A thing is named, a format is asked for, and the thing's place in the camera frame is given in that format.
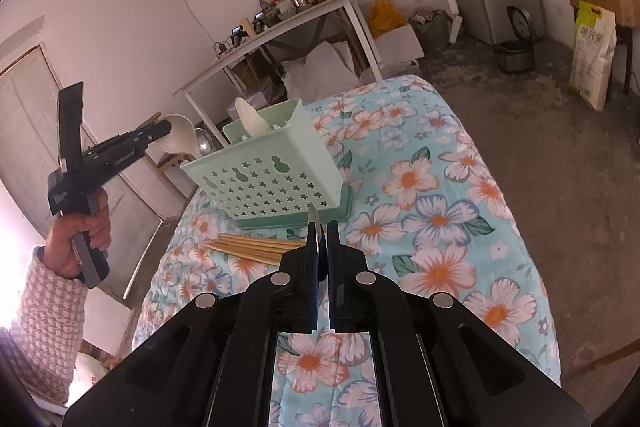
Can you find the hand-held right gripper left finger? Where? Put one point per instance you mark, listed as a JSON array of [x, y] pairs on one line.
[[295, 287]]

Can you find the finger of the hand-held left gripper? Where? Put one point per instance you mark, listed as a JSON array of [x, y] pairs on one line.
[[157, 130]]

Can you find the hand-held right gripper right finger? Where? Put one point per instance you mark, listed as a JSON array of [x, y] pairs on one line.
[[345, 287]]

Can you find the white soup ladle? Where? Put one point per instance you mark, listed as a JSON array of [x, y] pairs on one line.
[[182, 137]]

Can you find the silver metal spoon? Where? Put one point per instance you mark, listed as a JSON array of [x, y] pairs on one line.
[[205, 144]]

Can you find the pile of wooden chopsticks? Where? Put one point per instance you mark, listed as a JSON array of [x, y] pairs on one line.
[[250, 249]]

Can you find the white rice paddle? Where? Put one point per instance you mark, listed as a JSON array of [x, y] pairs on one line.
[[252, 119]]

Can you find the green perforated utensil holder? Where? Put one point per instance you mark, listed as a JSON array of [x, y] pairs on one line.
[[270, 177]]

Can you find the person's left forearm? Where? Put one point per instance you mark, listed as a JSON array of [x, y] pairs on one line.
[[45, 322]]

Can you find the person's left hand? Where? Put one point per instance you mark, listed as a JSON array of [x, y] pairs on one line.
[[60, 242]]

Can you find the wooden chair with black seat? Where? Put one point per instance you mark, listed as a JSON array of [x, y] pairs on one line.
[[170, 161]]

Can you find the white panel door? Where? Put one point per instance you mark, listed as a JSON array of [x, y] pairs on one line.
[[30, 117]]

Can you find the power strip with chargers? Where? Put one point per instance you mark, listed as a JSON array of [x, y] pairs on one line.
[[222, 49]]

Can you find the floral blue blanket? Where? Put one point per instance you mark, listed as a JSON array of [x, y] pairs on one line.
[[440, 227]]

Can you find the black device with screen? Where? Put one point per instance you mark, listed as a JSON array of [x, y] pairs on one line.
[[237, 34], [260, 22]]

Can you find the white-legged desk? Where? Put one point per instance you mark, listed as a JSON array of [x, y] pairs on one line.
[[280, 24]]

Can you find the white sack under desk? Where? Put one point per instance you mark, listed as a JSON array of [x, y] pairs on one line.
[[320, 72]]

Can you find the white carton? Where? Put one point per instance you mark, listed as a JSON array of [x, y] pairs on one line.
[[397, 47]]

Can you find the yellow plastic bag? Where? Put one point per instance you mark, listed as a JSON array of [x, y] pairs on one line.
[[387, 19]]

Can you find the white leaning board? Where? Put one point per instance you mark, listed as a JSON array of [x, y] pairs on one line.
[[455, 27]]

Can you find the black rice cooker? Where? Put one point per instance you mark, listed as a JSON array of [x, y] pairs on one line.
[[512, 57]]

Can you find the yellow green rice sack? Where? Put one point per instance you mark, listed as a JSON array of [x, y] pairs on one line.
[[592, 62]]

